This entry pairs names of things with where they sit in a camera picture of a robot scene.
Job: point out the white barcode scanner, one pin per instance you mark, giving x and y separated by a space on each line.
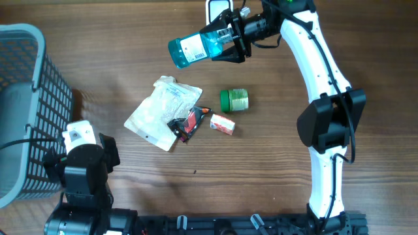
214 8

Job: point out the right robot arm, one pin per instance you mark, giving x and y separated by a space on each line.
328 124

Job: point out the white snack pouch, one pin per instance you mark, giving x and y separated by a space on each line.
169 100

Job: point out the green lidded jar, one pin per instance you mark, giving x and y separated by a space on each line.
233 100

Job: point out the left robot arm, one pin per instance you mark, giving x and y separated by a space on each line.
85 205

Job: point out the grey plastic mesh basket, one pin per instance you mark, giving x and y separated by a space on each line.
36 107

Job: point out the teal Listerine mouthwash bottle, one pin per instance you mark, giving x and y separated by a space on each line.
198 46

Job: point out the red Kleenex tissue pack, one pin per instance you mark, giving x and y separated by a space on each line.
222 124

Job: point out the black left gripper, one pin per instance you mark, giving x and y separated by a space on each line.
110 151

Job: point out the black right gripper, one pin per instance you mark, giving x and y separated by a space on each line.
241 46

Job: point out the dark red snack packet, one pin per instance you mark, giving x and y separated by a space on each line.
184 128

